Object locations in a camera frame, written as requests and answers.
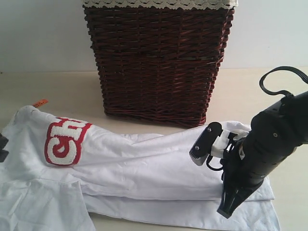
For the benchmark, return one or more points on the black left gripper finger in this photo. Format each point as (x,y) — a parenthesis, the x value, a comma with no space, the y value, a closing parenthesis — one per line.
(3,153)

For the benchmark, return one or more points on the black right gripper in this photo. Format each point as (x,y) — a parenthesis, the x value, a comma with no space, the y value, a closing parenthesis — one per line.
(244,170)

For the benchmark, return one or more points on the white t-shirt with red lettering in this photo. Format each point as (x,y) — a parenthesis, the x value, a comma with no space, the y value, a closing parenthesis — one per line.
(59,170)

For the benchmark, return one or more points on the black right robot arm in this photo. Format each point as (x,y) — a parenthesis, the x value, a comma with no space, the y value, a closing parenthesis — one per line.
(275,134)

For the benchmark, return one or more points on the dark red wicker basket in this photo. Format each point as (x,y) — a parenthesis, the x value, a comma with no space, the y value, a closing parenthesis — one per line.
(158,65)

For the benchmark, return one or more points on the orange paper tag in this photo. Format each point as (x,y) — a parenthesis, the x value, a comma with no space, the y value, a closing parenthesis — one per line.
(40,103)

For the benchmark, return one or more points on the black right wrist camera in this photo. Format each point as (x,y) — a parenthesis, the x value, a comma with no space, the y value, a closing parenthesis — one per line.
(215,139)

